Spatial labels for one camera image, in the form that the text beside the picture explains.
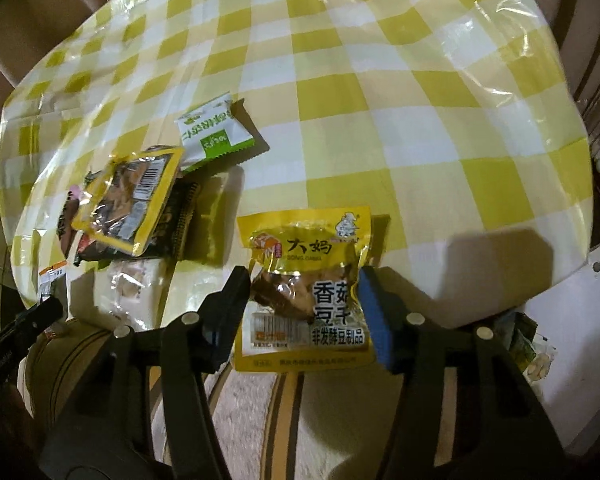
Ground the dark green snack packet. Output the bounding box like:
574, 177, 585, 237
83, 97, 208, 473
505, 312, 539, 361

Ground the green white snack packet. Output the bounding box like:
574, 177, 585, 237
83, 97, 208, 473
174, 92, 270, 173

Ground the large black snack packet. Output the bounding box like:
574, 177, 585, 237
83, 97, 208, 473
75, 180, 201, 263

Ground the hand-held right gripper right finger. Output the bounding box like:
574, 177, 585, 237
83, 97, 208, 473
359, 266, 567, 480

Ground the yellow white checkered tablecloth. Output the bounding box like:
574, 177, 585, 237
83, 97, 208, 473
0, 0, 596, 311

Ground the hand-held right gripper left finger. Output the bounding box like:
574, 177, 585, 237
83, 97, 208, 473
40, 265, 253, 480

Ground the dark brown snack packet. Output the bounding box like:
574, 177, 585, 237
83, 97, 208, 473
55, 170, 106, 261

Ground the white packet round window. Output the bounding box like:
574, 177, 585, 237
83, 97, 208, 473
92, 257, 166, 333

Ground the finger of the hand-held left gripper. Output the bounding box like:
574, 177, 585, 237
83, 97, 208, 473
7, 297, 64, 348

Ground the white purple paper bag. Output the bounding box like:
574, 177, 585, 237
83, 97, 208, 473
517, 255, 600, 461

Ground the yellow packet brown snack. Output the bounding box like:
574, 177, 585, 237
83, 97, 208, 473
72, 145, 186, 253
235, 205, 376, 373

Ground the small packet orange label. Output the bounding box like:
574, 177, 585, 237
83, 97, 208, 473
37, 262, 68, 306

